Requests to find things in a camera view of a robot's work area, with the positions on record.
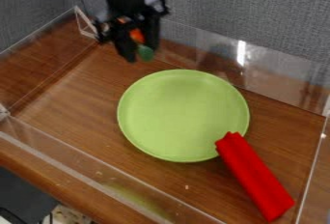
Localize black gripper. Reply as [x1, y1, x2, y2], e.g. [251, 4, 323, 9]
[92, 0, 168, 63]

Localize orange toy carrot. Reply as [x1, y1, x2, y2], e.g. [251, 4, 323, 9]
[129, 28, 155, 62]

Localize green plate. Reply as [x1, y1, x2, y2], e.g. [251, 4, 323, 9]
[117, 70, 250, 163]

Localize red folded cloth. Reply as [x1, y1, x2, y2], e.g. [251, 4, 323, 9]
[215, 132, 295, 222]

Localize clear acrylic enclosure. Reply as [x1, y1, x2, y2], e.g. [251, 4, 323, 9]
[0, 9, 330, 224]

